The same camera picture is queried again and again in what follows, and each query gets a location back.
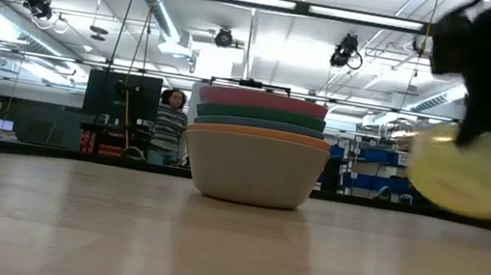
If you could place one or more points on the yellow plate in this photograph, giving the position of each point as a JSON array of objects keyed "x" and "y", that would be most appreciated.
[{"x": 469, "y": 176}]

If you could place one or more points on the pink bowl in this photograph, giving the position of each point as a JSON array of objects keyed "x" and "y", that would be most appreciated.
[{"x": 263, "y": 101}]

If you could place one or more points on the teal green bowl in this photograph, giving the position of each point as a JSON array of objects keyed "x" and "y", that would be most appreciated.
[{"x": 261, "y": 116}]

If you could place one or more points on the orange bowl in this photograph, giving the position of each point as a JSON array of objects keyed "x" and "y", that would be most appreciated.
[{"x": 258, "y": 134}]

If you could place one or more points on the blue storage bins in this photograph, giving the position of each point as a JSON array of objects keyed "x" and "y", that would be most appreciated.
[{"x": 375, "y": 169}]

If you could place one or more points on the white bowl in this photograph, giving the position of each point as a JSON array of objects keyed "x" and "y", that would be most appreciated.
[{"x": 252, "y": 170}]

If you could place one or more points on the standing person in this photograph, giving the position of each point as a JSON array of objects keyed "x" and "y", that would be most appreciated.
[{"x": 169, "y": 128}]

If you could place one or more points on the black monitor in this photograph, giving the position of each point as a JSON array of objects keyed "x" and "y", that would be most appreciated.
[{"x": 122, "y": 97}]

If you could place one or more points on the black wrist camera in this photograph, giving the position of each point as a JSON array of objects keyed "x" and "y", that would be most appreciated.
[{"x": 449, "y": 43}]

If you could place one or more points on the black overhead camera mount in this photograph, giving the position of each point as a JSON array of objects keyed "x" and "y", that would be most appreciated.
[{"x": 250, "y": 83}]

